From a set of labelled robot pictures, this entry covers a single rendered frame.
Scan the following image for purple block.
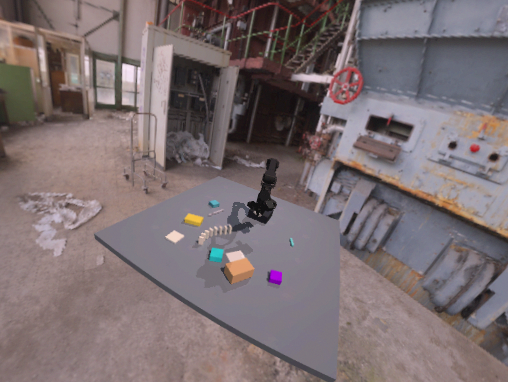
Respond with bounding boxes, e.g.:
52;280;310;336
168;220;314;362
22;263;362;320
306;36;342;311
268;270;282;285

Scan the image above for cream flat square tile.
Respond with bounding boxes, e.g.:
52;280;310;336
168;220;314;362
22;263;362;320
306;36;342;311
165;231;184;244

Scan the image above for yellow rectangular block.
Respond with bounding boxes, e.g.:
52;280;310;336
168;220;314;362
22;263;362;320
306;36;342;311
185;214;204;226

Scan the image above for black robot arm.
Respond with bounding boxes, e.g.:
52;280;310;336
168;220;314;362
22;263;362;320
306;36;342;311
257;158;280;212

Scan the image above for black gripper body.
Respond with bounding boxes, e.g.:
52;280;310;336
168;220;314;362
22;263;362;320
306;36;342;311
247;197;276;210

